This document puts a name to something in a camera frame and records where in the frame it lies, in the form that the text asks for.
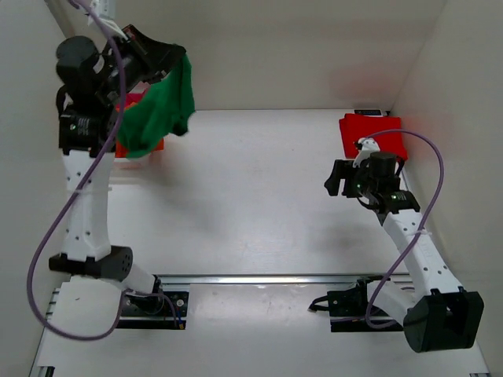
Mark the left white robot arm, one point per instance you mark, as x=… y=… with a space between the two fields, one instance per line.
x=88 y=131

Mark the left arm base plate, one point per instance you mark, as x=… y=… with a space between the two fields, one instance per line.
x=149 y=314

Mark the green t shirt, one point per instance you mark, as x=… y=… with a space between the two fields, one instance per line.
x=164 y=110

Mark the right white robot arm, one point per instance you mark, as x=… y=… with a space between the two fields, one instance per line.
x=438 y=313

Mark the pink t shirt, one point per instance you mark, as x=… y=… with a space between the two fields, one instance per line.
x=134 y=98

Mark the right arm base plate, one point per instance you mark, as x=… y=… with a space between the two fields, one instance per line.
x=347 y=308

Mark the folded red t shirt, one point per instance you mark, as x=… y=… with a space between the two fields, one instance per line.
x=354 y=126

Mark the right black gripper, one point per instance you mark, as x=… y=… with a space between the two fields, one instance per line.
x=344 y=170

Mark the aluminium rail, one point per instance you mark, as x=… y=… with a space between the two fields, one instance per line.
x=262 y=279

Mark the small black device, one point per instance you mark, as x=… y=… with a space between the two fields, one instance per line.
x=368 y=112

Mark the white plastic basket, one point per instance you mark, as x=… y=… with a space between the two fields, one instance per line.
x=138 y=163

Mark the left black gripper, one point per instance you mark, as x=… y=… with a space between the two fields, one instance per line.
x=162 y=54

